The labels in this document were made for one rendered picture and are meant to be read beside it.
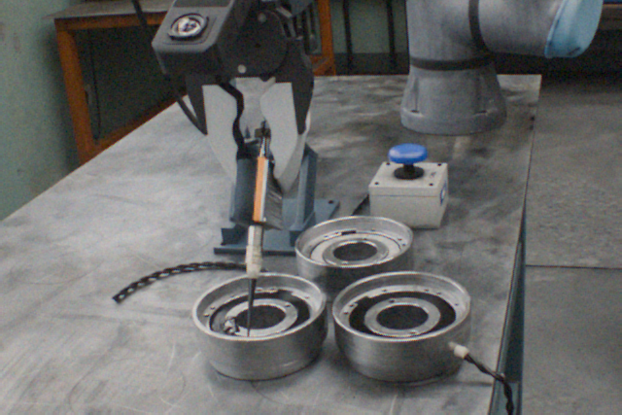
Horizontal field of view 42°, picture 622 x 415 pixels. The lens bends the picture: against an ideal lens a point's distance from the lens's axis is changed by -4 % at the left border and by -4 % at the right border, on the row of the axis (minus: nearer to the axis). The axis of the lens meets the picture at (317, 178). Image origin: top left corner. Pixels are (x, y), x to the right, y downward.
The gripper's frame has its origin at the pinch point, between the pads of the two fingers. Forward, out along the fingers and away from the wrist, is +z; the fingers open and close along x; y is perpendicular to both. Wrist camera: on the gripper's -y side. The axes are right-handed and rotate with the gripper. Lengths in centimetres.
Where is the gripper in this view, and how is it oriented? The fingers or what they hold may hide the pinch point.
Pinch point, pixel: (259, 180)
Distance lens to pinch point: 64.0
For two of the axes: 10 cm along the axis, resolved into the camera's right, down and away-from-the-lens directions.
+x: -9.6, -0.1, 2.8
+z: 0.9, 9.3, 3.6
